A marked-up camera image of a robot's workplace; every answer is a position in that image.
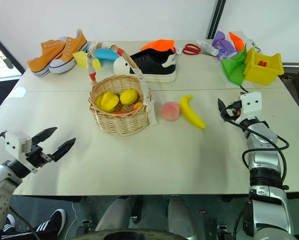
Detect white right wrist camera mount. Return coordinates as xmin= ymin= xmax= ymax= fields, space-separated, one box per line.
xmin=235 ymin=91 xmax=263 ymax=124

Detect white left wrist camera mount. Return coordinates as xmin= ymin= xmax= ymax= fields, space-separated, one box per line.
xmin=3 ymin=130 xmax=39 ymax=175

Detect blue paper sheet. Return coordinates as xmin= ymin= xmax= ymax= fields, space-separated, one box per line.
xmin=91 ymin=47 xmax=121 ymax=68

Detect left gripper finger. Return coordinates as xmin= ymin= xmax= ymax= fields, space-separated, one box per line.
xmin=49 ymin=137 xmax=77 ymax=163
xmin=31 ymin=126 xmax=59 ymax=146

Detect yellow lemon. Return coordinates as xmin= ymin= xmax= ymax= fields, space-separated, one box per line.
xmin=119 ymin=88 xmax=139 ymax=106

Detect black and white shoe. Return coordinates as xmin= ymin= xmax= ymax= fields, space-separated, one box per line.
xmin=113 ymin=48 xmax=178 ymax=83

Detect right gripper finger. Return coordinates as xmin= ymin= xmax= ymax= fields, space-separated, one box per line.
xmin=217 ymin=97 xmax=227 ymax=114

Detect orange canvas sneaker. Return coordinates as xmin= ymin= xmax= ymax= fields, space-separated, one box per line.
xmin=26 ymin=39 xmax=67 ymax=77
xmin=48 ymin=29 xmax=90 ymax=75

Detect red scissors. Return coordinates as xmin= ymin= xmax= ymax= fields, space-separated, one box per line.
xmin=182 ymin=43 xmax=203 ymax=56

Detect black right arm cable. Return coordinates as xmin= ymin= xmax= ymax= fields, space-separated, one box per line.
xmin=220 ymin=106 xmax=290 ymax=181

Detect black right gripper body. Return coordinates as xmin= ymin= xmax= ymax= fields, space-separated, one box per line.
xmin=223 ymin=99 xmax=243 ymax=123

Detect black striped sneaker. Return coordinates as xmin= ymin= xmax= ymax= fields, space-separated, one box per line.
xmin=1 ymin=208 xmax=67 ymax=240

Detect orange cloth piece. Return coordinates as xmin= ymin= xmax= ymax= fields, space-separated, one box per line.
xmin=140 ymin=38 xmax=176 ymax=54

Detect black vertical pole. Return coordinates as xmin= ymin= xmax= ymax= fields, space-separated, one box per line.
xmin=206 ymin=0 xmax=227 ymax=40

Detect thin black cable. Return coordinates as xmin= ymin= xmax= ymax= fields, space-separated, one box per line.
xmin=237 ymin=83 xmax=251 ymax=95

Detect yellow starfruit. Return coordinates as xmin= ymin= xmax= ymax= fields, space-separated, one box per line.
xmin=94 ymin=91 xmax=120 ymax=114

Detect grey leg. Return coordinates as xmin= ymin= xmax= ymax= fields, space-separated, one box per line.
xmin=166 ymin=195 xmax=198 ymax=235
xmin=93 ymin=195 xmax=137 ymax=234

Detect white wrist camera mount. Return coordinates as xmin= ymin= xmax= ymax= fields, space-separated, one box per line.
xmin=235 ymin=91 xmax=263 ymax=124
xmin=3 ymin=130 xmax=39 ymax=175

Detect white plastic bag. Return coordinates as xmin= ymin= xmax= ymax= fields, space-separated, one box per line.
xmin=239 ymin=36 xmax=258 ymax=54

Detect purple plastic bag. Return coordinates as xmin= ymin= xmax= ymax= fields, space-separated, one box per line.
xmin=211 ymin=30 xmax=238 ymax=61

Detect green paper sheet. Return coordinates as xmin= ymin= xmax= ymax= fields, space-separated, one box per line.
xmin=221 ymin=45 xmax=249 ymax=87

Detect pink peach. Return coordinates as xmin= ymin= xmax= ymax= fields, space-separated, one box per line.
xmin=160 ymin=101 xmax=181 ymax=122

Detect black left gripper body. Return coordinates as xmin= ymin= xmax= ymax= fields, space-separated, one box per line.
xmin=25 ymin=140 xmax=53 ymax=170

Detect yellow plastic bin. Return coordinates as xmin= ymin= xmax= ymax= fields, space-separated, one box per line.
xmin=242 ymin=47 xmax=286 ymax=87

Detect black window frame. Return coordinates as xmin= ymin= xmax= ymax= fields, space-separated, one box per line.
xmin=0 ymin=29 xmax=26 ymax=76

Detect yellow banana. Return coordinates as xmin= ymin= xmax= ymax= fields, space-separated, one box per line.
xmin=179 ymin=94 xmax=207 ymax=130

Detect wicker basket with handle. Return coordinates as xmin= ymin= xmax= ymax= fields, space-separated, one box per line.
xmin=86 ymin=42 xmax=159 ymax=137

